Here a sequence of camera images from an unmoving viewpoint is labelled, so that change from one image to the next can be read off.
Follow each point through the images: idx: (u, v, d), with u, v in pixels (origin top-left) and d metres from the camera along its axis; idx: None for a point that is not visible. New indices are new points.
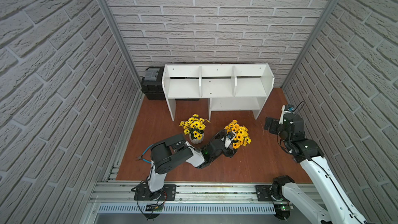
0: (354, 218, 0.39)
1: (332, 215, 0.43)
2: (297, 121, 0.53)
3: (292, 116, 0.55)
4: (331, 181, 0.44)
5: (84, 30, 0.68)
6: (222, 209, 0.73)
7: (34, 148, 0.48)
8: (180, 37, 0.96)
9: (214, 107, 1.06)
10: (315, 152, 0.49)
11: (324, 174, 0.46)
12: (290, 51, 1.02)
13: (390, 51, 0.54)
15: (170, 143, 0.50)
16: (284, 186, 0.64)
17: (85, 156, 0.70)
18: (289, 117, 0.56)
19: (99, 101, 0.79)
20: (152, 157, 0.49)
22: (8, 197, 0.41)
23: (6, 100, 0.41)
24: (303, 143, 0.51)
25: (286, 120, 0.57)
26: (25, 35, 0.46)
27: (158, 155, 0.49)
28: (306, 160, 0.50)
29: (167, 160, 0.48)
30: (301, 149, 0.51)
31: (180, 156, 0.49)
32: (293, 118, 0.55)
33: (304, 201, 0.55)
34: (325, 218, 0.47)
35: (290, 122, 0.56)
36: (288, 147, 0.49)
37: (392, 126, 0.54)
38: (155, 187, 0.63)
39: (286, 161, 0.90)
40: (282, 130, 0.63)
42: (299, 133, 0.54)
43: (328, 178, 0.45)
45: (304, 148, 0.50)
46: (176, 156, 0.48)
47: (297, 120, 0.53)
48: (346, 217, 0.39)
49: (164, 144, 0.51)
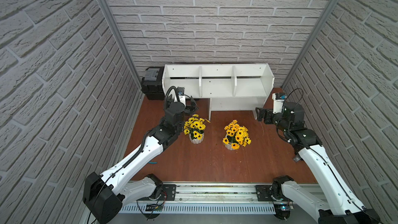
0: (352, 204, 0.39)
1: (331, 203, 0.43)
2: (298, 111, 0.52)
3: (294, 106, 0.54)
4: (329, 169, 0.44)
5: (84, 30, 0.68)
6: (222, 209, 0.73)
7: (34, 148, 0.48)
8: (180, 37, 0.96)
9: (214, 107, 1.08)
10: (313, 141, 0.49)
11: (322, 162, 0.45)
12: (290, 51, 1.02)
13: (390, 51, 0.54)
15: (87, 195, 0.41)
16: (284, 185, 0.64)
17: (85, 156, 0.70)
18: (290, 107, 0.54)
19: (99, 101, 0.79)
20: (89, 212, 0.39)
22: (8, 197, 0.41)
23: (6, 100, 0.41)
24: (301, 134, 0.51)
25: (287, 110, 0.56)
26: (25, 35, 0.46)
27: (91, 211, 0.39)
28: (303, 149, 0.50)
29: (98, 213, 0.40)
30: (299, 138, 0.51)
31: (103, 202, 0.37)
32: (294, 108, 0.53)
33: (303, 196, 0.55)
34: (322, 208, 0.48)
35: (290, 111, 0.55)
36: (287, 136, 0.56)
37: (391, 126, 0.54)
38: (148, 192, 0.63)
39: (286, 162, 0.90)
40: (282, 121, 0.61)
42: (299, 123, 0.54)
43: (327, 166, 0.45)
45: (302, 137, 0.50)
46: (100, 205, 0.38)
47: (298, 110, 0.52)
48: (343, 203, 0.39)
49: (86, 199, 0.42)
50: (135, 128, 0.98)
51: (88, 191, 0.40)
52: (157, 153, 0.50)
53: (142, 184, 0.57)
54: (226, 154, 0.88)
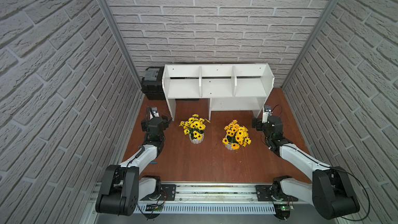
0: (320, 165, 0.47)
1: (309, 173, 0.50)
2: (278, 124, 0.65)
3: (274, 119, 0.68)
4: (299, 152, 0.56)
5: (84, 30, 0.68)
6: (222, 209, 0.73)
7: (34, 148, 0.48)
8: (180, 37, 0.96)
9: (214, 107, 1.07)
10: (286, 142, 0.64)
11: (294, 149, 0.58)
12: (290, 51, 1.02)
13: (390, 51, 0.54)
15: (106, 189, 0.42)
16: (282, 181, 0.65)
17: (85, 157, 0.70)
18: (272, 120, 0.68)
19: (99, 101, 0.79)
20: (111, 209, 0.41)
22: (8, 196, 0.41)
23: (6, 100, 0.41)
24: (279, 141, 0.66)
25: (270, 122, 0.69)
26: (25, 35, 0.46)
27: (113, 207, 0.41)
28: (280, 148, 0.64)
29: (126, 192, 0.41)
30: (276, 145, 0.66)
31: (130, 185, 0.42)
32: (274, 122, 0.67)
33: (300, 187, 0.55)
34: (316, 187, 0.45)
35: (272, 124, 0.69)
36: (269, 143, 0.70)
37: (391, 126, 0.54)
38: (153, 187, 0.63)
39: (286, 163, 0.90)
40: (267, 129, 0.75)
42: (278, 132, 0.68)
43: (297, 151, 0.57)
45: (278, 142, 0.65)
46: (127, 190, 0.42)
47: (278, 123, 0.66)
48: (313, 166, 0.48)
49: (104, 195, 0.41)
50: (137, 136, 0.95)
51: (109, 184, 0.42)
52: (153, 154, 0.60)
53: (142, 181, 0.56)
54: (226, 154, 0.88)
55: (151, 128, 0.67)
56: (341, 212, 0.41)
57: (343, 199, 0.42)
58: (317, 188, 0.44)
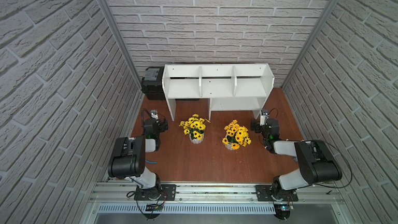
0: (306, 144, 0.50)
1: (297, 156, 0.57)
2: (275, 125, 0.72)
3: (271, 121, 0.74)
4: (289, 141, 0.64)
5: (84, 30, 0.68)
6: (222, 209, 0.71)
7: (34, 148, 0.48)
8: (180, 37, 0.96)
9: (214, 107, 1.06)
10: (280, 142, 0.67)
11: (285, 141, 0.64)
12: (290, 51, 1.02)
13: (390, 51, 0.54)
15: (117, 152, 0.47)
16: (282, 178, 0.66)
17: (85, 156, 0.70)
18: (269, 122, 0.75)
19: (99, 101, 0.79)
20: (121, 169, 0.45)
22: (8, 196, 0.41)
23: (6, 100, 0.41)
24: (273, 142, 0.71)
25: (267, 124, 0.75)
26: (25, 35, 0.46)
27: (123, 167, 0.45)
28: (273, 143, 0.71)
29: (137, 152, 0.47)
30: (271, 145, 0.72)
31: (141, 145, 0.49)
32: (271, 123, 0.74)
33: (294, 172, 0.58)
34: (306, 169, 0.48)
35: (269, 126, 0.75)
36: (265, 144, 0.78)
37: (392, 126, 0.54)
38: (153, 182, 0.63)
39: (286, 161, 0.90)
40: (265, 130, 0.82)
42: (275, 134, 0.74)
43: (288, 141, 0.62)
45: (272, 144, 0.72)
46: (138, 150, 0.48)
47: (274, 124, 0.72)
48: None
49: (116, 158, 0.46)
50: None
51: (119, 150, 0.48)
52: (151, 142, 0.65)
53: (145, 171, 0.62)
54: (226, 154, 0.88)
55: (147, 128, 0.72)
56: (322, 174, 0.45)
57: (323, 165, 0.46)
58: (300, 156, 0.51)
